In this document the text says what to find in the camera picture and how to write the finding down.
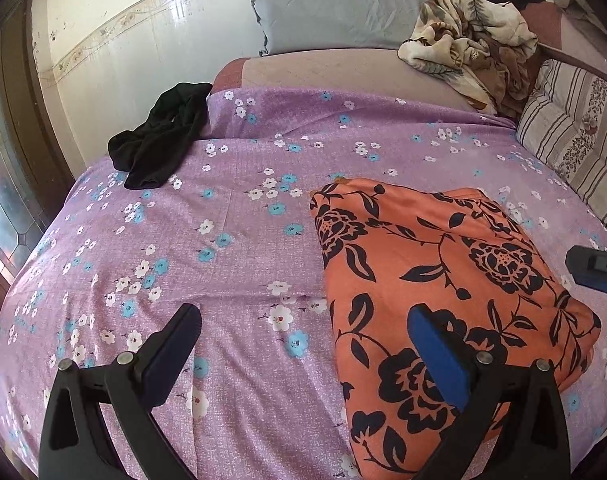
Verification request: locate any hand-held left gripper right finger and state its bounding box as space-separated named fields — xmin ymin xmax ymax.
xmin=407 ymin=304 xmax=571 ymax=480

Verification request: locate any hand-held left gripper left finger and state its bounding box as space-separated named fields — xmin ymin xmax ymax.
xmin=38 ymin=302 xmax=203 ymax=480

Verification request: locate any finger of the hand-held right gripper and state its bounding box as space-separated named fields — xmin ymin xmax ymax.
xmin=565 ymin=245 xmax=607 ymax=302

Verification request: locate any orange black floral garment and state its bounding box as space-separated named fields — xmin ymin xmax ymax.
xmin=308 ymin=177 xmax=603 ymax=480

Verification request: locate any purple floral bedsheet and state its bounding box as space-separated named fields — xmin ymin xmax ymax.
xmin=0 ymin=85 xmax=607 ymax=480

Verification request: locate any striped floral pillow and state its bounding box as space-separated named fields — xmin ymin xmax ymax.
xmin=514 ymin=58 xmax=607 ymax=231

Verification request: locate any wooden stained glass door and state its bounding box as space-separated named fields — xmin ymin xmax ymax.
xmin=0 ymin=15 xmax=77 ymax=286

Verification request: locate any beige floral blanket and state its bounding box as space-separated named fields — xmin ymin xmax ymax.
xmin=397 ymin=0 xmax=540 ymax=118

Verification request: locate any pink brown mattress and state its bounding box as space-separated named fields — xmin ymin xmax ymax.
xmin=212 ymin=47 xmax=517 ymax=121

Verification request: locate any grey pillow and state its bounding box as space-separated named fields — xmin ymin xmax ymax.
xmin=246 ymin=0 xmax=434 ymax=57

